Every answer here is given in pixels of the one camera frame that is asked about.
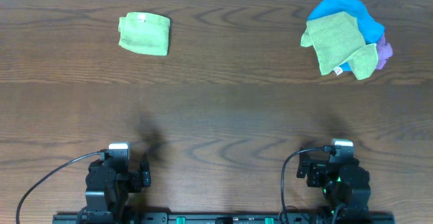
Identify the green microfiber cloth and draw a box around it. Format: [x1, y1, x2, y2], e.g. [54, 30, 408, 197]
[300, 12, 378, 80]

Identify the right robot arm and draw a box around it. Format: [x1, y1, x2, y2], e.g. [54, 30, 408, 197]
[296, 146, 373, 224]

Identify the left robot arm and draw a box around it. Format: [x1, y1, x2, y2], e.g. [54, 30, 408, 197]
[75, 149, 151, 224]

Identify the folded green cloth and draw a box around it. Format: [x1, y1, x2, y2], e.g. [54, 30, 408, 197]
[118, 12, 170, 56]

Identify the purple cloth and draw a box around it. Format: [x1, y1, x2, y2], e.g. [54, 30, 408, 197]
[375, 34, 393, 70]

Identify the blue cloth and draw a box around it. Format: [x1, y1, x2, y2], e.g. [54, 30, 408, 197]
[306, 0, 386, 72]

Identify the left black cable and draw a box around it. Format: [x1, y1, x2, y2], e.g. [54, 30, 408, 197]
[15, 151, 106, 224]

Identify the black cable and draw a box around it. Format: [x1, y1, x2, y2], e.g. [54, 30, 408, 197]
[15, 151, 106, 224]
[279, 145, 336, 224]

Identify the right black cable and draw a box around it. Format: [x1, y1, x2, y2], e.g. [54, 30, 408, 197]
[279, 145, 336, 224]

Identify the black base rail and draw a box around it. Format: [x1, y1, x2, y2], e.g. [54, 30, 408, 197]
[52, 212, 396, 224]

